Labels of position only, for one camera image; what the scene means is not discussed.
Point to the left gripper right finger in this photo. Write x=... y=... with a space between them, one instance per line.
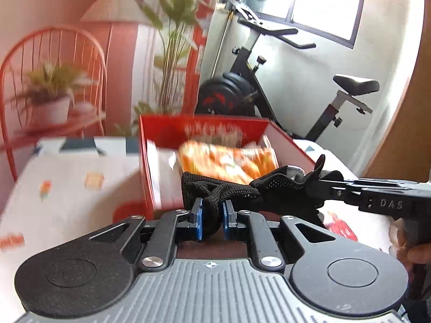
x=252 y=229

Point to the dark framed window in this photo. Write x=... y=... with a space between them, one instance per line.
x=336 y=20

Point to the black mesh glove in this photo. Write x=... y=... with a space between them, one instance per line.
x=281 y=192

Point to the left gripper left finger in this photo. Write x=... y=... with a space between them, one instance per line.
x=161 y=237

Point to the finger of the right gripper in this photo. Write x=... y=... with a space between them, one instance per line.
x=325 y=190

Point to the white paper bag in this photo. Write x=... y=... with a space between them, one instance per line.
x=165 y=172

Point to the patterned white tablecloth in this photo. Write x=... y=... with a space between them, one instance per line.
x=66 y=189

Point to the red strawberry cardboard box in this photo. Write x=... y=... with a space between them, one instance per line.
x=171 y=131

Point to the person right hand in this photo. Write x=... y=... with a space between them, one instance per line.
x=402 y=249

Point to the orange floral oven mitt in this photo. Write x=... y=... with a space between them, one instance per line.
x=231 y=164

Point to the room scene backdrop poster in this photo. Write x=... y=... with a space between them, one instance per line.
x=76 y=67

